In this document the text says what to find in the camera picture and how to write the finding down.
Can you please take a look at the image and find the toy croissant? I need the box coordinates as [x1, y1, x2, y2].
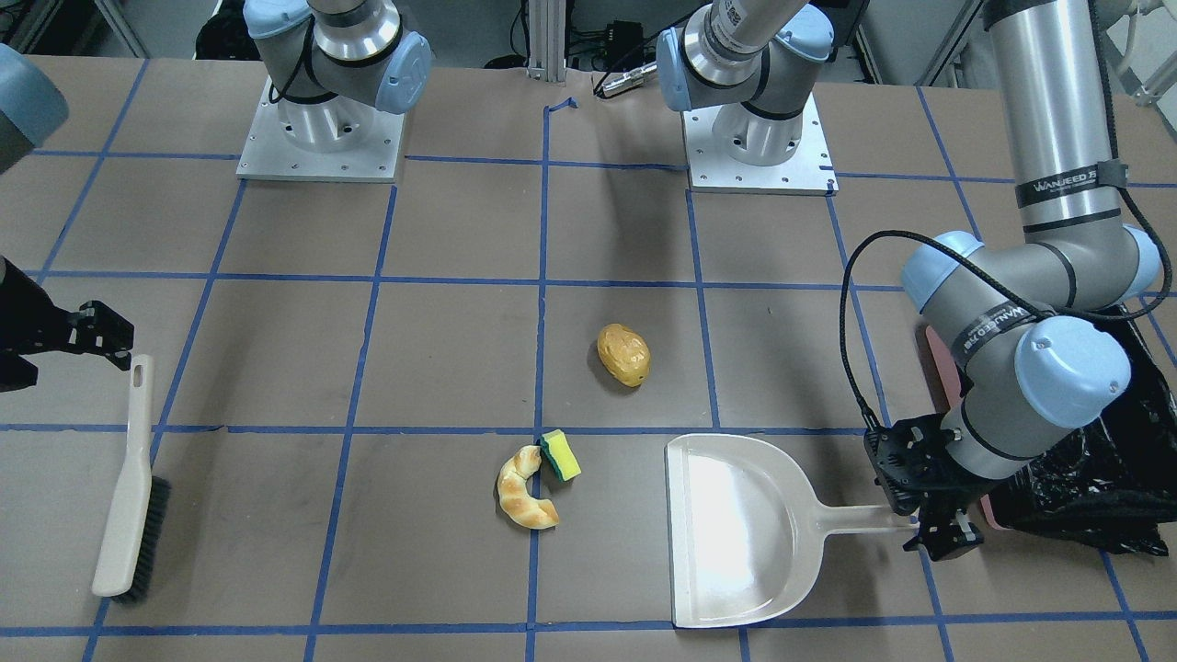
[497, 445, 560, 531]

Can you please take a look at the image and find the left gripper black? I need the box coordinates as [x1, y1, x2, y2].
[864, 416, 998, 562]

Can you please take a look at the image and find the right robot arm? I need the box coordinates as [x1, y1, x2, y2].
[1, 1, 433, 393]

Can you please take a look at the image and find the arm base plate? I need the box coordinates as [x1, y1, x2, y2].
[680, 94, 840, 196]
[237, 79, 405, 185]

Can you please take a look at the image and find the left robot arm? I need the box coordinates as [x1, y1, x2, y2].
[858, 1, 1172, 561]

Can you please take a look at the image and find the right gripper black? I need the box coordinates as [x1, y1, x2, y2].
[1, 258, 135, 393]

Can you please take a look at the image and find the toy potato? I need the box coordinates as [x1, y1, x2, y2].
[596, 323, 652, 388]

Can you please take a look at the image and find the beige plastic dustpan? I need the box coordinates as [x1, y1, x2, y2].
[665, 433, 915, 629]

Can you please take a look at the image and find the beige hand brush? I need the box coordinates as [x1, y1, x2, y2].
[91, 355, 171, 604]

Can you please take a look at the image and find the yellow green sponge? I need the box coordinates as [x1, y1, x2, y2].
[539, 430, 583, 482]

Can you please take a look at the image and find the bin with black bag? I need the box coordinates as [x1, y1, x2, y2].
[980, 320, 1176, 557]

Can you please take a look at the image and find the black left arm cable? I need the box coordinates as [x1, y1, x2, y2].
[839, 230, 1049, 433]

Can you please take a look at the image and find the aluminium frame post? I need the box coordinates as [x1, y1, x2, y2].
[524, 0, 568, 86]

